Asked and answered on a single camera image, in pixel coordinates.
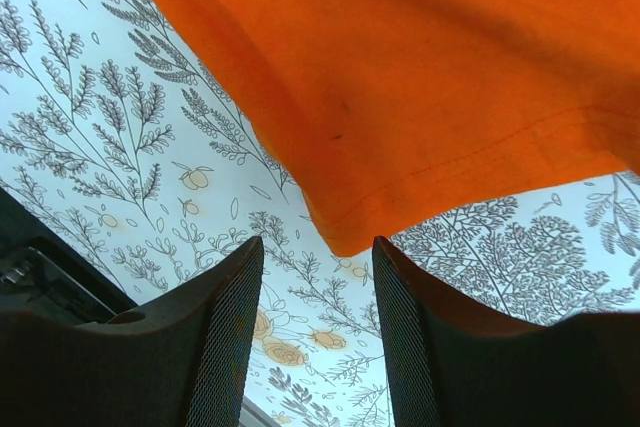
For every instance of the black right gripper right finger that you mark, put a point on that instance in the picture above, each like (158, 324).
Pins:
(452, 361)

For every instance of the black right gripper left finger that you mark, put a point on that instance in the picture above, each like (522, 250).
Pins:
(178, 360)

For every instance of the orange t shirt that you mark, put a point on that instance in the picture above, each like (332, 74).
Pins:
(388, 112)

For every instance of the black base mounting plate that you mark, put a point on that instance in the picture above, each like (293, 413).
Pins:
(41, 272)

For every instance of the floral patterned table mat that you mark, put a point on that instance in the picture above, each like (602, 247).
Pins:
(117, 138)

